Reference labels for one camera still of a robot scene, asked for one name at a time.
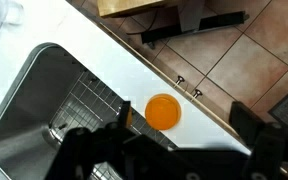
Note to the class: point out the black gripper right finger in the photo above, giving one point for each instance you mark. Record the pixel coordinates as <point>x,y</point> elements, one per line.
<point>245,123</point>

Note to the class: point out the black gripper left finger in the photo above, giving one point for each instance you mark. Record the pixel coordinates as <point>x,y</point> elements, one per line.
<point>125,113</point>

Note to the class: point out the orange plastic cup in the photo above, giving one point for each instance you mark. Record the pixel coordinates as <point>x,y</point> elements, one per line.
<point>162,111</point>

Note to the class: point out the metal cabinet knob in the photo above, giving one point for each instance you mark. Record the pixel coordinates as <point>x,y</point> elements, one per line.
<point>180,80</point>
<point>196,93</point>

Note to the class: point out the stainless steel sink basin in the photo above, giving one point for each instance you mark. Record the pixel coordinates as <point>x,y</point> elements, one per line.
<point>27,100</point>

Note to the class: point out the black stand base bar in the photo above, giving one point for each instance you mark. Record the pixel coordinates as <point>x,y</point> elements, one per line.
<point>217,21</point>

